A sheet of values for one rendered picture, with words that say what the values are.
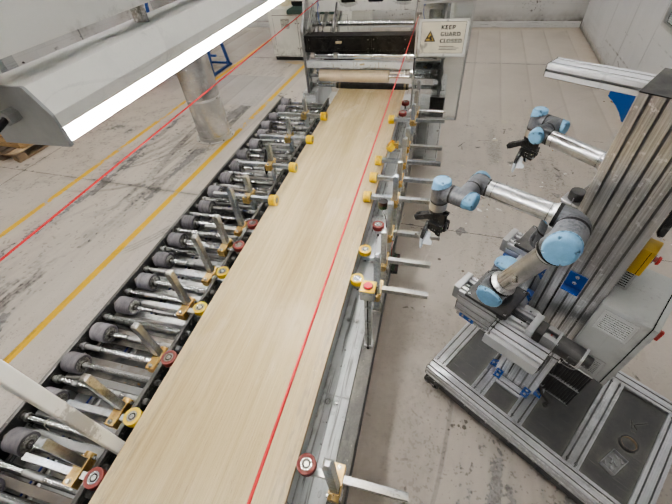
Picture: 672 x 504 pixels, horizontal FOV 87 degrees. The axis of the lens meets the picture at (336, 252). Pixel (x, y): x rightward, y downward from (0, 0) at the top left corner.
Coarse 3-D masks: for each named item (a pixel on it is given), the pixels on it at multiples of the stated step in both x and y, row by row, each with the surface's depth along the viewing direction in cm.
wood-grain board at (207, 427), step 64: (320, 128) 350; (384, 128) 341; (320, 192) 275; (256, 256) 231; (320, 256) 227; (256, 320) 196; (320, 320) 193; (192, 384) 172; (256, 384) 170; (320, 384) 170; (128, 448) 154; (192, 448) 152; (256, 448) 150
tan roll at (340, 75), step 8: (320, 72) 406; (328, 72) 404; (336, 72) 402; (344, 72) 400; (352, 72) 398; (360, 72) 396; (368, 72) 394; (376, 72) 392; (384, 72) 390; (320, 80) 413; (328, 80) 410; (336, 80) 408; (344, 80) 405; (352, 80) 403; (360, 80) 401; (368, 80) 398; (376, 80) 396; (384, 80) 394
